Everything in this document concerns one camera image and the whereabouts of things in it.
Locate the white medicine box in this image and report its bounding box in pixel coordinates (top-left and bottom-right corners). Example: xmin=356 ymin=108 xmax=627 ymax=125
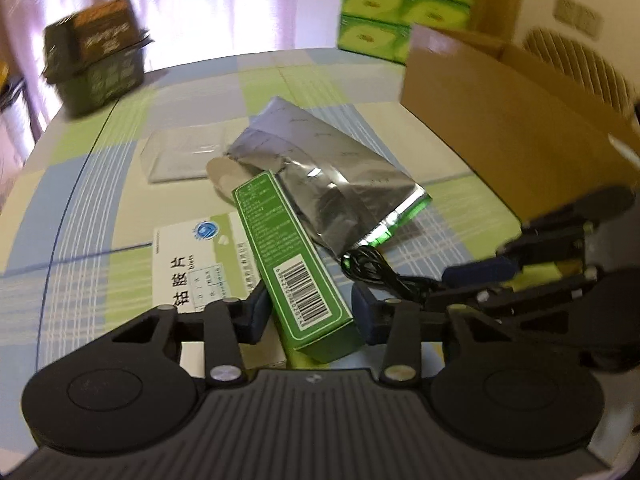
xmin=152 ymin=212 xmax=286 ymax=367

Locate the green medicine box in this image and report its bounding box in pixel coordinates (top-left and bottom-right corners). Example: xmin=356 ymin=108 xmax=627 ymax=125
xmin=232 ymin=171 xmax=363 ymax=363

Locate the black cable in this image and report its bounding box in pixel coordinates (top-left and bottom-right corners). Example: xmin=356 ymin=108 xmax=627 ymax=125
xmin=340 ymin=245 xmax=446 ymax=306

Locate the beige round disc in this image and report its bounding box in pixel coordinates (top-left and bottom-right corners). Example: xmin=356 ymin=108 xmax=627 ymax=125
xmin=206 ymin=156 xmax=258 ymax=204

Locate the silver foil pouch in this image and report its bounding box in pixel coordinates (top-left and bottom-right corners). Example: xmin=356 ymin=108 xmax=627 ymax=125
xmin=228 ymin=96 xmax=431 ymax=258

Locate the clear plastic lid box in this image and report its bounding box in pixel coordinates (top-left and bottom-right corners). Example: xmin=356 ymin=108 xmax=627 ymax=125
xmin=140 ymin=124 xmax=238 ymax=184

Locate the brown cardboard box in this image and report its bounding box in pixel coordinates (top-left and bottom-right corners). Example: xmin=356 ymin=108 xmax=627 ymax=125
xmin=400 ymin=25 xmax=639 ymax=220

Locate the checkered tablecloth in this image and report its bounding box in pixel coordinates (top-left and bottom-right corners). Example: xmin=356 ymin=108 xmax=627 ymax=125
xmin=0 ymin=48 xmax=626 ymax=466

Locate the quilted brown chair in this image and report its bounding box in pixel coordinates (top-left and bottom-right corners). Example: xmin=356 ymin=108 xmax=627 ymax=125
xmin=523 ymin=27 xmax=639 ymax=131

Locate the green tissue box stack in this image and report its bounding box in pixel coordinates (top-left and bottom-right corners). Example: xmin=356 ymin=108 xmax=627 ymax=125
xmin=337 ymin=0 xmax=474 ymax=64

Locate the dark green lidded basket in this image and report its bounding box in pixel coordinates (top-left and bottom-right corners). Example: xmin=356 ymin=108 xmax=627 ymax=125
xmin=42 ymin=0 xmax=152 ymax=118

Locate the purple curtain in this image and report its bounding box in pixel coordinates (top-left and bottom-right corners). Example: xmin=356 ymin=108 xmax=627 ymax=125
xmin=1 ymin=0 xmax=295 ymax=136

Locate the double wall socket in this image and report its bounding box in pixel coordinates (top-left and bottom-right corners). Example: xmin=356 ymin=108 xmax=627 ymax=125
xmin=553 ymin=0 xmax=602 ymax=39

